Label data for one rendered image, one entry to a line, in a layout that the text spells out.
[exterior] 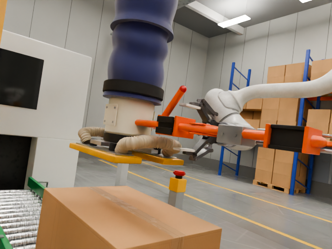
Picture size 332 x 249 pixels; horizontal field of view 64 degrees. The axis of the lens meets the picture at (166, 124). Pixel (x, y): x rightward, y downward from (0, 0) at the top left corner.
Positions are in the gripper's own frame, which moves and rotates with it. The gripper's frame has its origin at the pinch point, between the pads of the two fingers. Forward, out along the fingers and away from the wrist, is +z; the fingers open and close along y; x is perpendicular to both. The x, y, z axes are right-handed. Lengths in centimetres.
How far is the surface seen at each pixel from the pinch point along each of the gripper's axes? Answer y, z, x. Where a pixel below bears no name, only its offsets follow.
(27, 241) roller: 72, 7, 99
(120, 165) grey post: 59, -160, 271
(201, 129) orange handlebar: 0.4, 5.0, -12.0
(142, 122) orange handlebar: 0.2, 4.8, 13.9
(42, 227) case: 46, 19, 50
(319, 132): -1.6, 0.9, -38.3
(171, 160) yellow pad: 11.7, -6.3, 8.9
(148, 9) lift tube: -38.1, 7.0, 16.3
